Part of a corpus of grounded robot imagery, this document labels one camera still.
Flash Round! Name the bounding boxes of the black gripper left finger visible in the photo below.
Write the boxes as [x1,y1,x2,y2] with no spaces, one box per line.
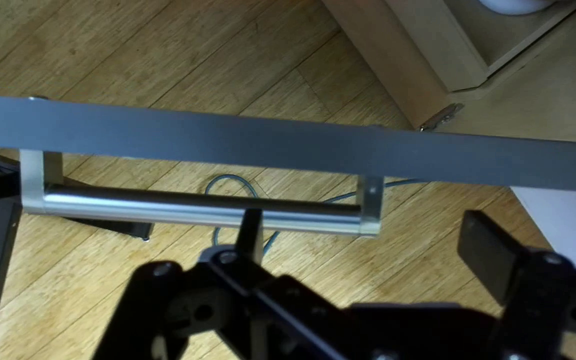
[93,207,343,360]

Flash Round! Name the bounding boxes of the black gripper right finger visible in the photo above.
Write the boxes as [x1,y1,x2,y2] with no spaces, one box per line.
[456,209,576,360]

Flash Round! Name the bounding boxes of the grey metal table frame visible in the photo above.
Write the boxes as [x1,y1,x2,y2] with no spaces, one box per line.
[0,92,576,197]

